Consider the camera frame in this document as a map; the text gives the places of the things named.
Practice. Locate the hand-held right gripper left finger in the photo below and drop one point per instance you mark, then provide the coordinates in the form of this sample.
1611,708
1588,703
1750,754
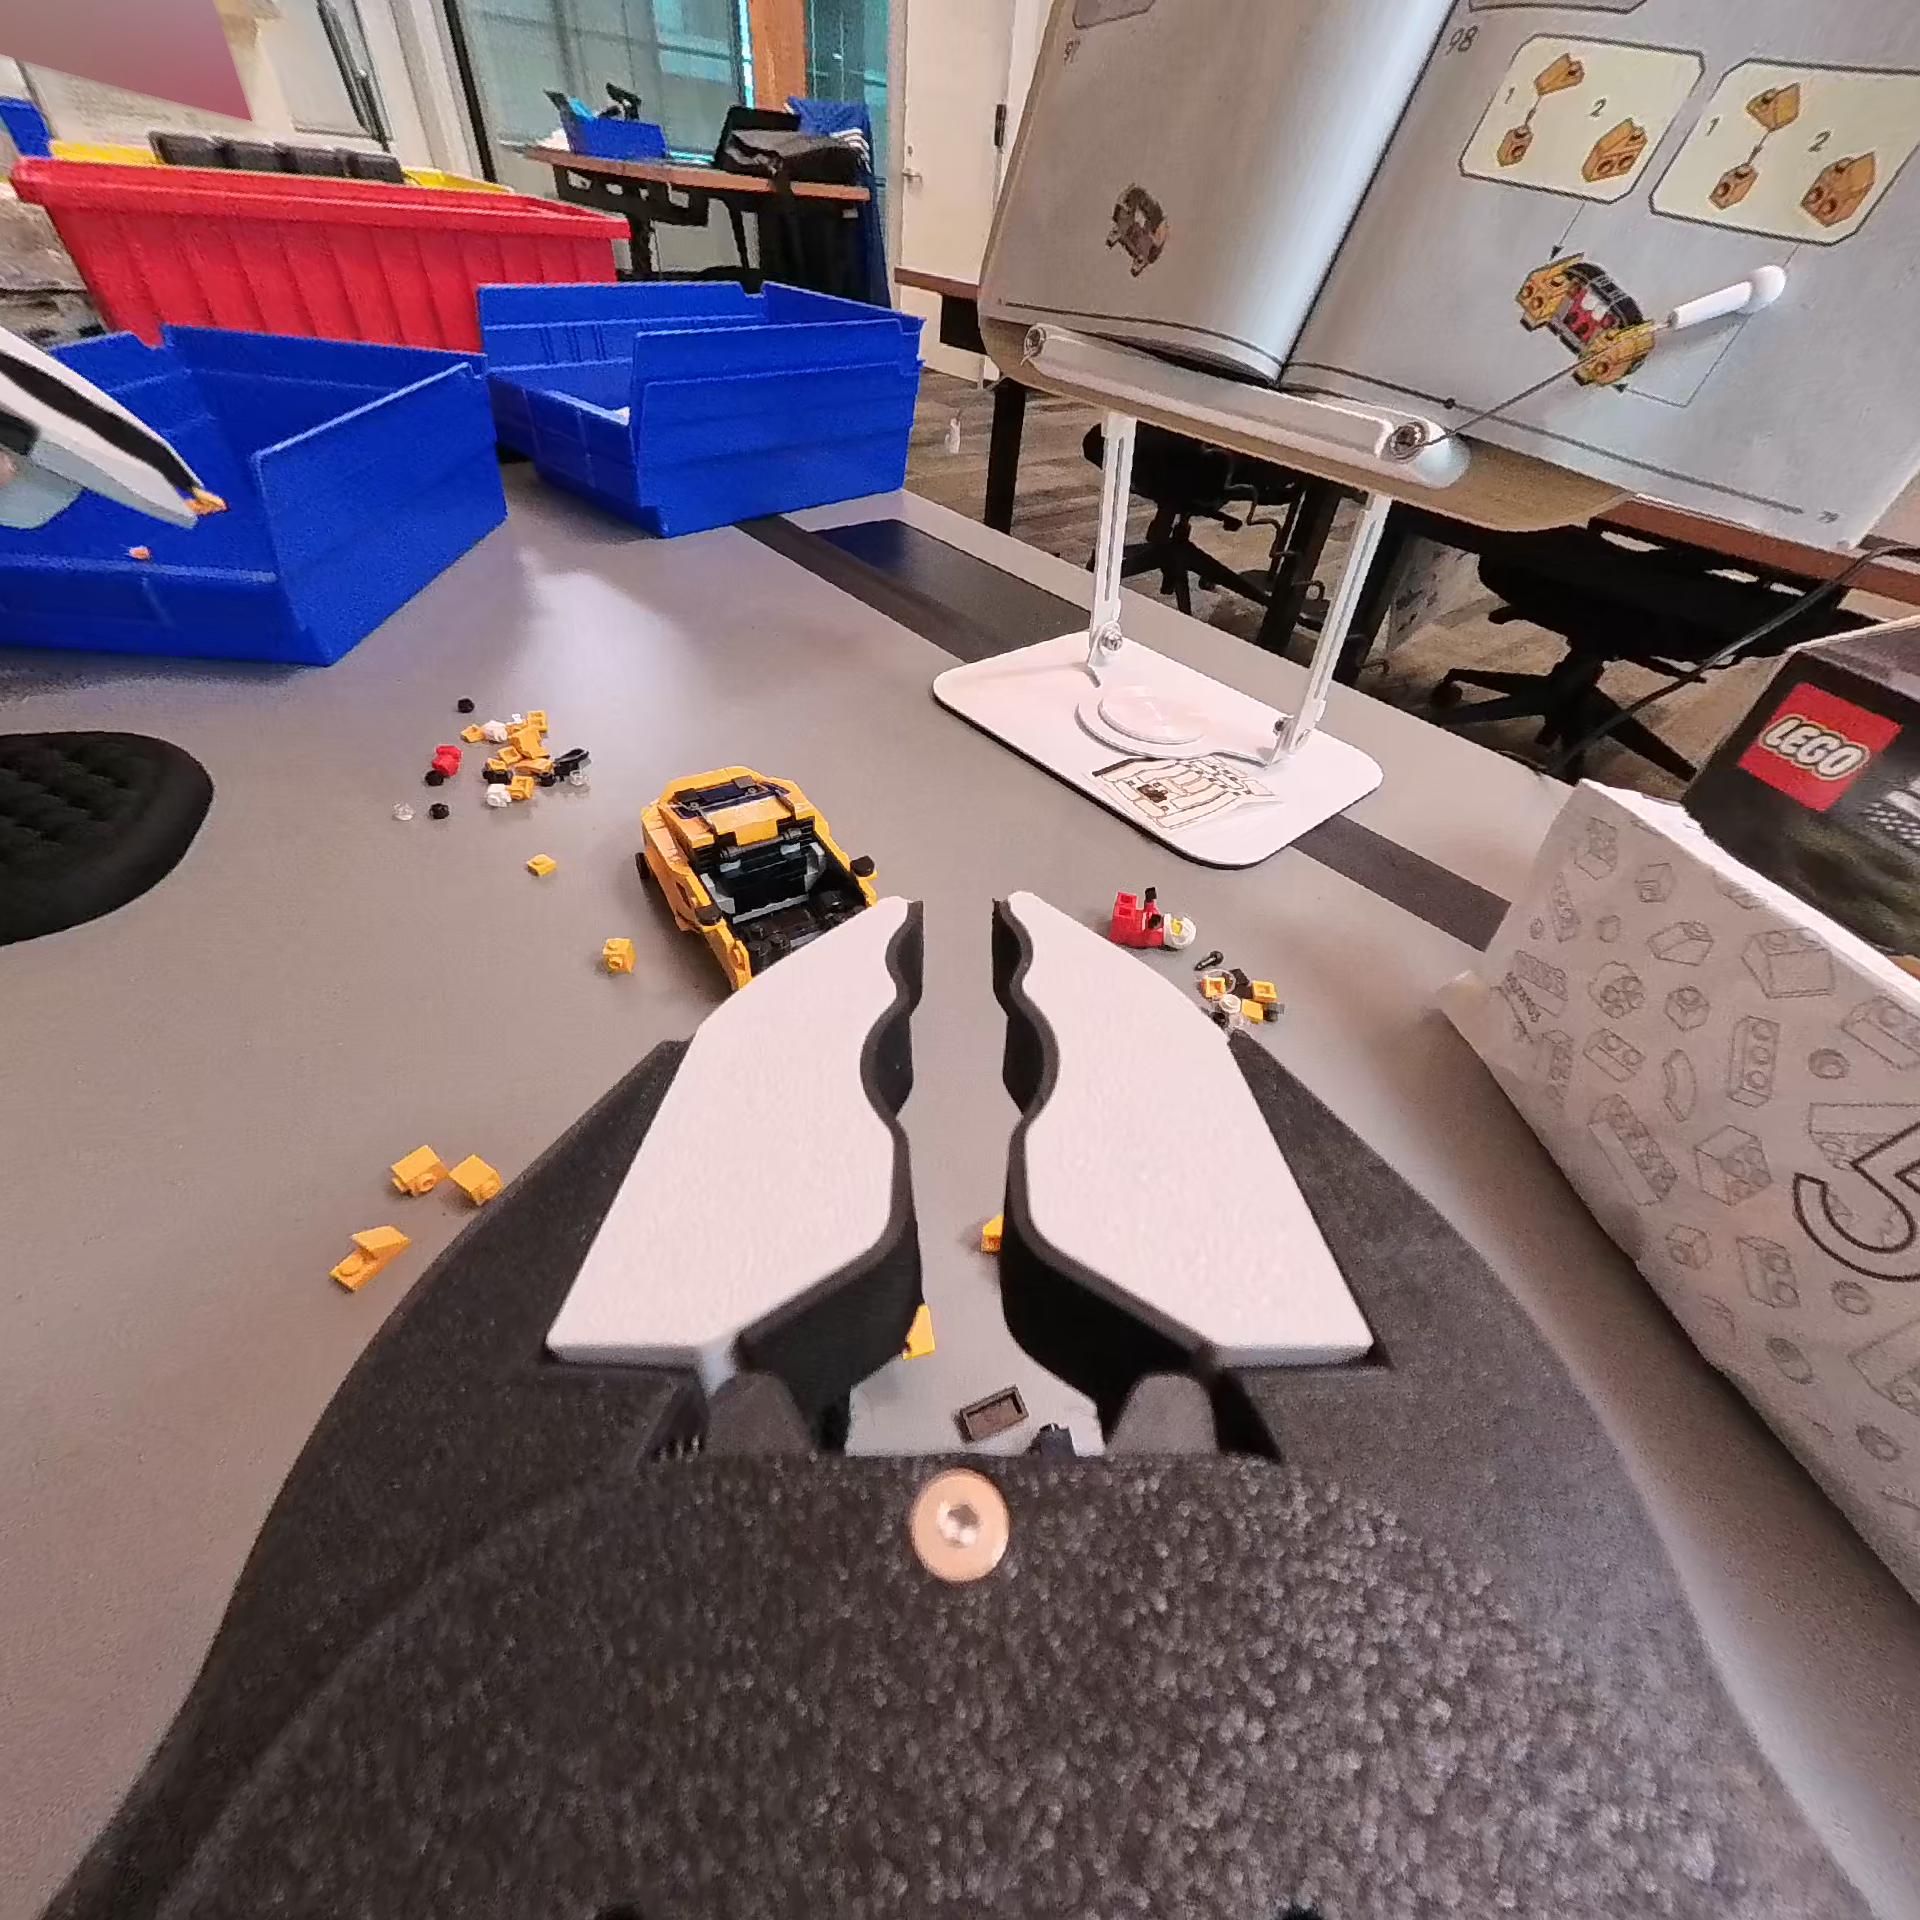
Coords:
750,1188

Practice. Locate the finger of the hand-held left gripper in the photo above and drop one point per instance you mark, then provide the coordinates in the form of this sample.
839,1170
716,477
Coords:
25,368
104,486

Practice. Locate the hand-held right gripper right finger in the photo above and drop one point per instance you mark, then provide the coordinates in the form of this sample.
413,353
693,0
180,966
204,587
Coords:
1186,1201

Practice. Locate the orange lego slope piece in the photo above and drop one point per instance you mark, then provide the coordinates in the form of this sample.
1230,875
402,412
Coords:
369,1258

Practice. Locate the grey black lego piece pile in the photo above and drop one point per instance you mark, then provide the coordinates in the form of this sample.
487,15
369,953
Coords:
1241,995

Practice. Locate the red black lego piece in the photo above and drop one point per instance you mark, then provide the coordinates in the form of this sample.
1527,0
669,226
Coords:
1147,920

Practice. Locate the yellow lego car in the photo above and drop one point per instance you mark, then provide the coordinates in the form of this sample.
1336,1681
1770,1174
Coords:
750,871

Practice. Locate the orange black lego piece pile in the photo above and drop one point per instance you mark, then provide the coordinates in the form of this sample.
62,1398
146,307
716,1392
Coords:
511,758

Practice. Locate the black lego box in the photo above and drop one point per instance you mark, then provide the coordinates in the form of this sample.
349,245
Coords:
1817,782

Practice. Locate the lego instruction booklet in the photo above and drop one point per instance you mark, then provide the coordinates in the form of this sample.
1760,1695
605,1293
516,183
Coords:
1426,182

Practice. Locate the red storage bin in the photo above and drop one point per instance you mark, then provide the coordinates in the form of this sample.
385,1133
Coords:
301,256

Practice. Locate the printed sticker sheet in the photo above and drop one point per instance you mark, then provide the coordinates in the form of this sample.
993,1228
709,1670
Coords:
1186,788

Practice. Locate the white book stand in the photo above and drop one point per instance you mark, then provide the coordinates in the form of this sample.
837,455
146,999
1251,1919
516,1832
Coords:
1020,696

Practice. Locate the white printed paper bag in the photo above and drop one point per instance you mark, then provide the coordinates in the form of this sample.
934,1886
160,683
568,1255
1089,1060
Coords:
1725,1125

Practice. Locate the small blue bin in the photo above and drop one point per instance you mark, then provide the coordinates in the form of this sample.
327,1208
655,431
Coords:
607,134

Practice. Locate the brown background table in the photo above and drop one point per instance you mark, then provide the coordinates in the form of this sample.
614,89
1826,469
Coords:
690,182

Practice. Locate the black office chair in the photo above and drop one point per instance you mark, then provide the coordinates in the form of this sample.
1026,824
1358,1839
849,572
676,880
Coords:
1619,630
1198,511

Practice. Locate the black bag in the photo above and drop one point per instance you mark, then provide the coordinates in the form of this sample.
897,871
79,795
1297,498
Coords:
780,141

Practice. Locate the wooden table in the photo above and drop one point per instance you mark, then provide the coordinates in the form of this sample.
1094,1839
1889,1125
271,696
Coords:
1707,537

